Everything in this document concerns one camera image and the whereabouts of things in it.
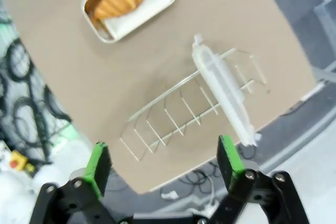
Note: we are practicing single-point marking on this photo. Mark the yellow emergency stop button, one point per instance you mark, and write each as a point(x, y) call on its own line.
point(17, 159)

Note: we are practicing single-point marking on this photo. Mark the stainless steel rectangular container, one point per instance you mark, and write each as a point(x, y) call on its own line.
point(147, 11)

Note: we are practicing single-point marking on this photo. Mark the clear plastic container lid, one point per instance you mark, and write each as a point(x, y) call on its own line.
point(223, 82)

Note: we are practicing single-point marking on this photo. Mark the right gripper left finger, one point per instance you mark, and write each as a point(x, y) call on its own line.
point(99, 171)

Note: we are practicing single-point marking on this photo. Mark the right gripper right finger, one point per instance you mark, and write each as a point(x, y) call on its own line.
point(228, 161)

